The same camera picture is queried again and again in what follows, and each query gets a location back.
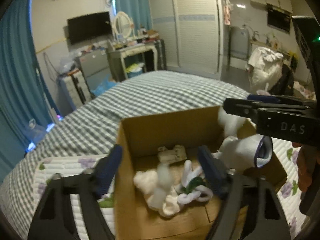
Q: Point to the white sliding wardrobe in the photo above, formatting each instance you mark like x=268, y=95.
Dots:
x=192, y=33

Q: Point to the white sock with navy cuff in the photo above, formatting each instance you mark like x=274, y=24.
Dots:
x=241, y=154

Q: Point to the grey washing machine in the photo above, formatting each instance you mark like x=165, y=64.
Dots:
x=239, y=43

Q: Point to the white green pipe-cleaner flower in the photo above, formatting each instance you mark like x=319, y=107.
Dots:
x=192, y=186

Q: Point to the brown cardboard box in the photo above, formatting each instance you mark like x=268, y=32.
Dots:
x=171, y=139

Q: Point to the teal curtain centre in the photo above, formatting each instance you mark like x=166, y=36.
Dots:
x=138, y=10

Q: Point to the teal curtain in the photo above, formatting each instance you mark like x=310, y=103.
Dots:
x=138, y=10
x=24, y=94

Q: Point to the blue plastic bag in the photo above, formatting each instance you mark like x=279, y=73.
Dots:
x=105, y=85

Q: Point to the white suitcase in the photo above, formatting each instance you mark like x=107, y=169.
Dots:
x=75, y=89

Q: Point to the oval white vanity mirror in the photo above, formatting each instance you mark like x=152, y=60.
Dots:
x=122, y=25

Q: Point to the clear water jug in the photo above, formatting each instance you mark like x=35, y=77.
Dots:
x=34, y=132

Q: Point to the white laundry bundle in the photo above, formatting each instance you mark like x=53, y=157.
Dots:
x=265, y=69

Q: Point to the dark clothes on chair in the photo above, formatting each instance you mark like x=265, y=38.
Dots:
x=285, y=84

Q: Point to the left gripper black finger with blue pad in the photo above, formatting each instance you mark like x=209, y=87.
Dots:
x=54, y=219
x=265, y=218

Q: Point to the cream scrunchie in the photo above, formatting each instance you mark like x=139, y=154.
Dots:
x=156, y=185

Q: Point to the grey checked bed cover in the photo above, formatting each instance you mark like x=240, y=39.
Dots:
x=92, y=129

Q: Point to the black range hood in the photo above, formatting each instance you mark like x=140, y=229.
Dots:
x=278, y=19

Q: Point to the white quilted floral blanket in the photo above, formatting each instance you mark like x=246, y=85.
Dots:
x=109, y=208

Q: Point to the white dressing table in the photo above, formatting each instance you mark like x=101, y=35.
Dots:
x=116, y=58

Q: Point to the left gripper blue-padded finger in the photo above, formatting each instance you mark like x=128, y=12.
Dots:
x=275, y=99

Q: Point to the black wall television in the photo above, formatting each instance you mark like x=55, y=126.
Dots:
x=89, y=26

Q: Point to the teal curtain left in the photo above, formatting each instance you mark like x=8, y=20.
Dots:
x=24, y=94

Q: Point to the small grey fridge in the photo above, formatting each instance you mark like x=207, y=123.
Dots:
x=94, y=66

